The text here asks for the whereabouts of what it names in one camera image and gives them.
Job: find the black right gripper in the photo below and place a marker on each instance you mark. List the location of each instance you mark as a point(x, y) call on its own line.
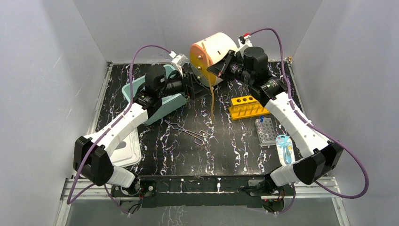
point(219, 68)

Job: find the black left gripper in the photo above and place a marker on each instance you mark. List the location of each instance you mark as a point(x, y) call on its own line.
point(189, 85)

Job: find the tan rubber tube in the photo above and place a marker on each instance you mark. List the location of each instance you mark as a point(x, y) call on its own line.
point(210, 84)

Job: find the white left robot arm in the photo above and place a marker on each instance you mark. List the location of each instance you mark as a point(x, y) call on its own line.
point(92, 152)

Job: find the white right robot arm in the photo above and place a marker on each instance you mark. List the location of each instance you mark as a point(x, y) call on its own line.
point(319, 154)

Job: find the round drawer cabinet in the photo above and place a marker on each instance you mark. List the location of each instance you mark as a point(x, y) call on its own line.
point(217, 46)

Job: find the yellow test tube rack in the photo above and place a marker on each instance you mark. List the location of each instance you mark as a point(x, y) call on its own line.
point(246, 107)

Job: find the metal crucible tongs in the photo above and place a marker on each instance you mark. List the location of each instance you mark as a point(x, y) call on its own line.
point(198, 136)

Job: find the clear acrylic tube rack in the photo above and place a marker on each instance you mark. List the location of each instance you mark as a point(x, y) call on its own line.
point(266, 132)

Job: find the white bin lid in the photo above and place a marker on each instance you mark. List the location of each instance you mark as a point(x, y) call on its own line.
point(128, 152)

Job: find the blue correction tape package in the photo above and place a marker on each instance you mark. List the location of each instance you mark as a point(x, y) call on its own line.
point(285, 150)

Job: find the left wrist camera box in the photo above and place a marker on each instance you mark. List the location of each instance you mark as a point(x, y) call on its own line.
point(178, 60)

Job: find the aluminium table frame rail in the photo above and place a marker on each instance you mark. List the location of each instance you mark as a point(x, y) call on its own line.
point(157, 186)

